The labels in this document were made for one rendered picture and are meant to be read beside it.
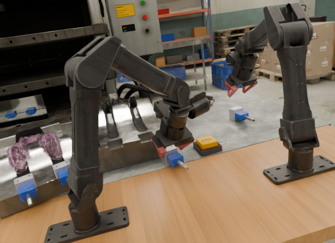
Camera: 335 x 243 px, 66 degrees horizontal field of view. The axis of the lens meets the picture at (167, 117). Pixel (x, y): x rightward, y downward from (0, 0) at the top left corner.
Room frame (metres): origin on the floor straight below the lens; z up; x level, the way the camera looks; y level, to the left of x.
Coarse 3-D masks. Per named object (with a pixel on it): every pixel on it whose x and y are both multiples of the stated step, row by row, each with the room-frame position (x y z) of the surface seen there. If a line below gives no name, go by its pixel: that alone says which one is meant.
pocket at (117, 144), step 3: (120, 138) 0.84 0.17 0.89; (108, 141) 0.83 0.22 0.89; (111, 141) 0.83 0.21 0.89; (114, 141) 0.84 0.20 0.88; (117, 141) 0.84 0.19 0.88; (120, 141) 0.84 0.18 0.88; (108, 144) 0.83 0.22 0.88; (111, 144) 0.83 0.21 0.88; (114, 144) 0.84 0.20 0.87; (117, 144) 0.84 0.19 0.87; (120, 144) 0.84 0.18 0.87; (111, 147) 0.83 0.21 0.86; (114, 147) 0.83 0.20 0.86; (117, 147) 0.83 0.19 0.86; (120, 147) 0.80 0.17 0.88
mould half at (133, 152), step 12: (120, 108) 1.09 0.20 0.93; (144, 108) 1.09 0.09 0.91; (120, 120) 1.03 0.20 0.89; (132, 120) 1.02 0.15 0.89; (144, 120) 1.02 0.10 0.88; (156, 120) 0.99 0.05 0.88; (120, 132) 0.91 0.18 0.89; (132, 132) 0.88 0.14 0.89; (144, 132) 0.87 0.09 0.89; (132, 144) 0.81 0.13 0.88; (144, 144) 0.81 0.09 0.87; (108, 156) 0.79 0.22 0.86; (120, 156) 0.79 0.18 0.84; (132, 156) 0.80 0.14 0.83; (144, 156) 0.81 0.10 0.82; (156, 156) 0.82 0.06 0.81; (108, 168) 0.78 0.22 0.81
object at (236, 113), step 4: (232, 108) 1.09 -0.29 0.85; (236, 108) 1.08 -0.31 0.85; (240, 108) 1.07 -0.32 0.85; (232, 112) 1.07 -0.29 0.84; (236, 112) 1.06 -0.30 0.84; (240, 112) 1.06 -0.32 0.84; (244, 112) 1.05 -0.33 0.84; (232, 116) 1.07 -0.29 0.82; (236, 116) 1.05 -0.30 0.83; (240, 116) 1.03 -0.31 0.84; (244, 116) 1.03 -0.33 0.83; (248, 116) 1.04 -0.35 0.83; (232, 120) 1.07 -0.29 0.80; (236, 120) 1.06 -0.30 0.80; (240, 120) 1.03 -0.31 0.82; (252, 120) 0.98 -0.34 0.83
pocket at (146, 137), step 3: (147, 132) 0.86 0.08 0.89; (150, 132) 0.87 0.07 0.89; (138, 135) 0.86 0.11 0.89; (141, 135) 0.86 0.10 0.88; (144, 135) 0.86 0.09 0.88; (147, 135) 0.86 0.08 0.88; (150, 135) 0.87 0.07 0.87; (141, 138) 0.86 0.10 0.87; (144, 138) 0.86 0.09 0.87; (147, 138) 0.86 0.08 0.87; (150, 138) 0.87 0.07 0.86; (141, 141) 0.85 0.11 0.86; (144, 141) 0.85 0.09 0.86; (147, 141) 0.82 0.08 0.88
